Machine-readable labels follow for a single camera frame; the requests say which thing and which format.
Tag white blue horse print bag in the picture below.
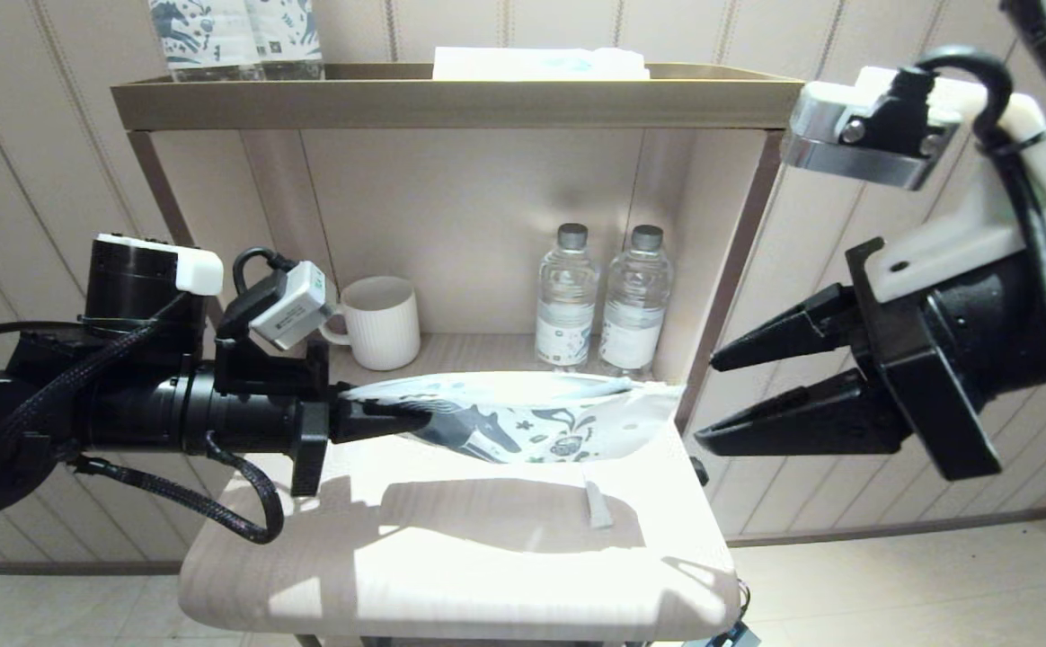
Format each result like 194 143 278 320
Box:
341 371 687 465

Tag small white sachet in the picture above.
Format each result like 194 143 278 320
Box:
583 479 616 530

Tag white ribbed mug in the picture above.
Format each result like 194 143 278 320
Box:
319 275 422 372

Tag clear water bottle black cap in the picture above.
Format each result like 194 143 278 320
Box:
534 223 598 378
598 225 672 380

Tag beige wooden shelf cabinet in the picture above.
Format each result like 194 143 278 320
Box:
112 63 807 647

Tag flat white blue packet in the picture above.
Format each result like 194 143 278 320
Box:
433 48 652 83

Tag patterned bags on top shelf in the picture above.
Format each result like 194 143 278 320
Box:
150 0 265 84

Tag braided left arm cable sleeve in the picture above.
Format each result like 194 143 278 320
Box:
0 295 287 545

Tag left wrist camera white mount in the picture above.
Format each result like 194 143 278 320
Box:
216 261 338 353

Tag black right camera cable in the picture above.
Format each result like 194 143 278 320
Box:
914 45 1046 416

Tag black camera cable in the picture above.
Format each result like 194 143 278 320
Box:
914 45 1046 416
232 246 297 294

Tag black left camera cable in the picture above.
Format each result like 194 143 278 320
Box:
232 246 297 294

